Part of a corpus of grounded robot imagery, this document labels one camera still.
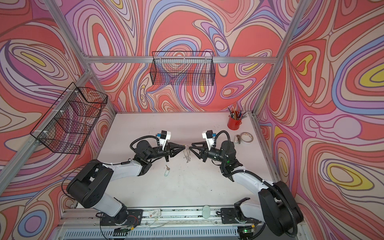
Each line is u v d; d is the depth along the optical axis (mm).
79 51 828
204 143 734
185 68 960
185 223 725
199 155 703
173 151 719
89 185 448
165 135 666
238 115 1046
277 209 411
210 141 687
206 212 735
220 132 623
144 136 606
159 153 706
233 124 1085
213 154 691
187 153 761
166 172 886
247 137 1042
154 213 737
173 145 721
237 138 1015
